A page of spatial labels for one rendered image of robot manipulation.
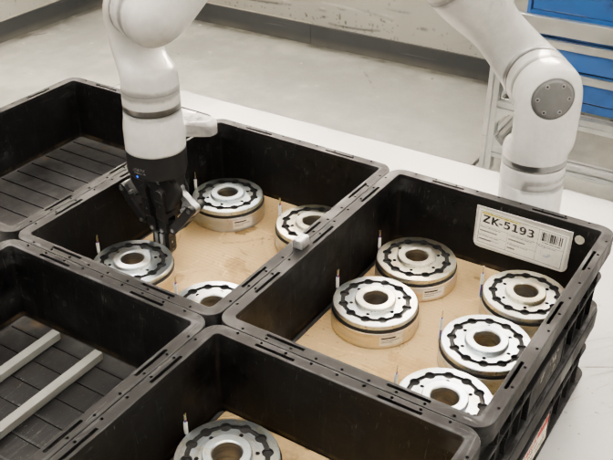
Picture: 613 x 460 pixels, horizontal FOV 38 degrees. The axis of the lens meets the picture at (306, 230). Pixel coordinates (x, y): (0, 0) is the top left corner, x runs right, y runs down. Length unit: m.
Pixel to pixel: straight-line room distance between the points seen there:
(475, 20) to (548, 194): 0.28
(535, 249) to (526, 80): 0.23
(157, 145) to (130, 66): 0.10
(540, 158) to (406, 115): 2.37
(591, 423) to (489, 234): 0.27
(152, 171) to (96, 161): 0.39
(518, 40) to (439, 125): 2.29
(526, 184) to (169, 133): 0.52
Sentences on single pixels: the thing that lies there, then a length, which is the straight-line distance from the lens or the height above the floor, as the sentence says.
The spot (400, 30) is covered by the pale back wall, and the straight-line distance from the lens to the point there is 4.11.
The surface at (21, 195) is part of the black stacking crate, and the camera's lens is 1.39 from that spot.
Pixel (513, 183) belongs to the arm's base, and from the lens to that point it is 1.30.
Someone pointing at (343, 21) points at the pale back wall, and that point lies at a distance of 4.24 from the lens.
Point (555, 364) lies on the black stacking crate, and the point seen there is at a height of 0.84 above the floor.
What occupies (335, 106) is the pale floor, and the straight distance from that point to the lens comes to 3.67.
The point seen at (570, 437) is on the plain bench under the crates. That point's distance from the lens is 1.15.
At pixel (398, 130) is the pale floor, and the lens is 3.49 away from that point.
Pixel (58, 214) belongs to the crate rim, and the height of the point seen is 0.93.
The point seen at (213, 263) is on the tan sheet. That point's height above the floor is 0.83.
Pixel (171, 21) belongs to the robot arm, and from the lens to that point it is 1.01.
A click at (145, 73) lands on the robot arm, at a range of 1.04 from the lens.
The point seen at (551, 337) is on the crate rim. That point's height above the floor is 0.93.
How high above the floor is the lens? 1.48
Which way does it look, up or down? 32 degrees down
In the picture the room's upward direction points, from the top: straight up
